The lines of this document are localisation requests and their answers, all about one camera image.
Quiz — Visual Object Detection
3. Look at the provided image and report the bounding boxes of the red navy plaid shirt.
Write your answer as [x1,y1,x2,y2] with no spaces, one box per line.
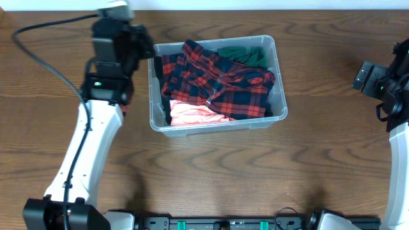
[161,40,275,119]

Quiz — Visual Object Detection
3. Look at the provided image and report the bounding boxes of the pink garment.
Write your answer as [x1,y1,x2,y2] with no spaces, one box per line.
[169,100,234,126]

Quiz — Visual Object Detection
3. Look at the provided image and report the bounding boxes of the clear plastic storage bin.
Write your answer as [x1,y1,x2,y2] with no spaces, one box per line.
[148,34,288,137]

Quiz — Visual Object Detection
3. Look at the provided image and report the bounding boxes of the dark green garment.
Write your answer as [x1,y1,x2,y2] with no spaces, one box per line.
[217,46,269,70]

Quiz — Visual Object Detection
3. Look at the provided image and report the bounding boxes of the large black garment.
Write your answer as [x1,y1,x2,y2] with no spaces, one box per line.
[154,56,172,125]

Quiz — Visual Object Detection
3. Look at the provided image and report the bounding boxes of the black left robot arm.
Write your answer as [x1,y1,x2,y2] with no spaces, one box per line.
[12,17,155,229]

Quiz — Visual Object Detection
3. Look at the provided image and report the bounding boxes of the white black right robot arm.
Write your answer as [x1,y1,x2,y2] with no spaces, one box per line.
[306,40,408,230]

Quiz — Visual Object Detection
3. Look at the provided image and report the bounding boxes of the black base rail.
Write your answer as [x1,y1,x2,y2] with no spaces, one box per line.
[108,209,383,230]

